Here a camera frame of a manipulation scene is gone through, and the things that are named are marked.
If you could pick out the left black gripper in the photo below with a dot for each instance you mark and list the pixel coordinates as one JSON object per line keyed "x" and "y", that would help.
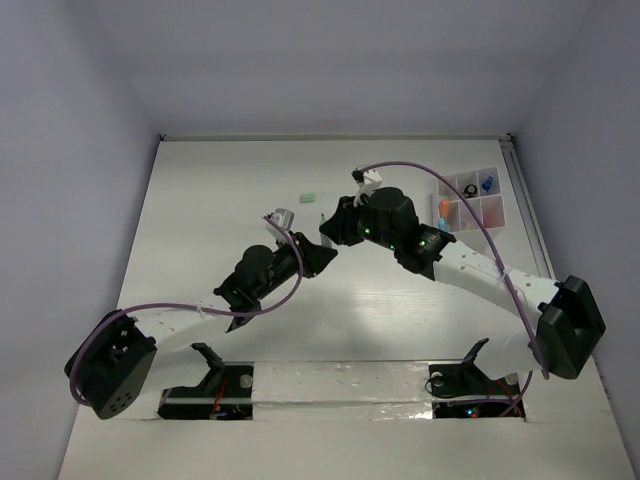
{"x": 313, "y": 258}

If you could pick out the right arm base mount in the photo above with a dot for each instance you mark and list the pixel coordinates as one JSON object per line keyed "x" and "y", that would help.
{"x": 460, "y": 390}

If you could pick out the orange cap grey marker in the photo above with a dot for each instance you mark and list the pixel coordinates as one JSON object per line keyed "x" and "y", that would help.
{"x": 444, "y": 208}

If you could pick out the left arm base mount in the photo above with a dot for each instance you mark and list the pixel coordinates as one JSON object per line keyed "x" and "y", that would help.
{"x": 224, "y": 393}

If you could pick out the white compartment organizer box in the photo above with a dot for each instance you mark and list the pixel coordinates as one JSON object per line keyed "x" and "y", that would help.
{"x": 489, "y": 208}

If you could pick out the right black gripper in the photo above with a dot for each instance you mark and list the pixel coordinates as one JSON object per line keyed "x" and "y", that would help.
{"x": 339, "y": 226}

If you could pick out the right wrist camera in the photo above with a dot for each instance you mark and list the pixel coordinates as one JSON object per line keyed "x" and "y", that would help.
{"x": 368, "y": 181}

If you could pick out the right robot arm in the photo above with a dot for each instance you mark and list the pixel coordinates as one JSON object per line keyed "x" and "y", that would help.
{"x": 564, "y": 321}

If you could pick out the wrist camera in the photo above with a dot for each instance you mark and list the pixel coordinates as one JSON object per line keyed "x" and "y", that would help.
{"x": 279, "y": 223}
{"x": 368, "y": 181}

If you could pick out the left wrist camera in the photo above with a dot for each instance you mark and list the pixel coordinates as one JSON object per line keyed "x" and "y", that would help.
{"x": 279, "y": 223}

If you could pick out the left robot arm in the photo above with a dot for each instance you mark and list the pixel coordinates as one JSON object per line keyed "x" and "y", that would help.
{"x": 165, "y": 347}

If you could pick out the blue cap glue pen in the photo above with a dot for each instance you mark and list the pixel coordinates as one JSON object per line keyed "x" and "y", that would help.
{"x": 487, "y": 185}

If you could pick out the green eraser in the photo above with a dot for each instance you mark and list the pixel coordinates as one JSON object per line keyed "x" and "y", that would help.
{"x": 307, "y": 198}

